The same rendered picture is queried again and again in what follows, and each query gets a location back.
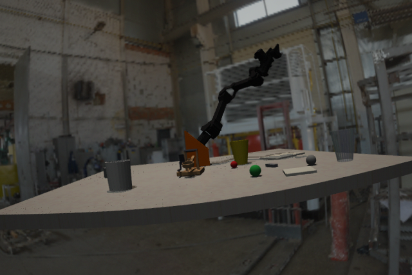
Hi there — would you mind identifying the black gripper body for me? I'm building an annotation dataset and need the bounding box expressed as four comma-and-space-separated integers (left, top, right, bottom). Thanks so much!
260, 49, 282, 68

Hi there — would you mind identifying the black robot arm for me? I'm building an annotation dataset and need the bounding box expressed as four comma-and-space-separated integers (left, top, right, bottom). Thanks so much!
197, 48, 269, 145

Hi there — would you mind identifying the green ball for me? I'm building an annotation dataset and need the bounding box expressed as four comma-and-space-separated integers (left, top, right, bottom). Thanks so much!
249, 165, 261, 176

